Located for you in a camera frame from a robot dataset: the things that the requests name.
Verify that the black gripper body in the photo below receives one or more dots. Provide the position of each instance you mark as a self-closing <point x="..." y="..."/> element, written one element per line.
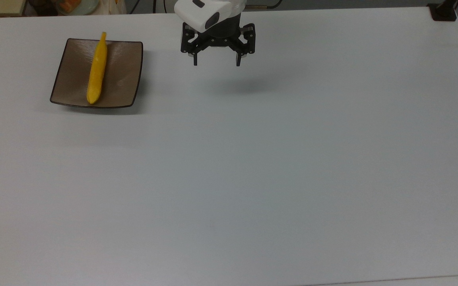
<point x="218" y="33"/>

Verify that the white plastic bag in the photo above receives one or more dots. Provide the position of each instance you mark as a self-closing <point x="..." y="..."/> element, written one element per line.
<point x="111" y="6"/>

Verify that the black table clamp mount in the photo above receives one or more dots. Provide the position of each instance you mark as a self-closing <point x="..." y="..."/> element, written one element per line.
<point x="443" y="11"/>

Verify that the pale bowl with orange food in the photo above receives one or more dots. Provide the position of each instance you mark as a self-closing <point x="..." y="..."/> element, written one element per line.
<point x="76" y="5"/>

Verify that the yellow banana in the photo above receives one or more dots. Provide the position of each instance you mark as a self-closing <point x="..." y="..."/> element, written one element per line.
<point x="97" y="71"/>

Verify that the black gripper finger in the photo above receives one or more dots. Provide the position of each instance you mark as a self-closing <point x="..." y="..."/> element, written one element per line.
<point x="189" y="39"/>
<point x="246" y="39"/>

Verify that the brown square ceramic plate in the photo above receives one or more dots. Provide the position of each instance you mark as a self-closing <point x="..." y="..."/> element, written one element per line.
<point x="119" y="73"/>

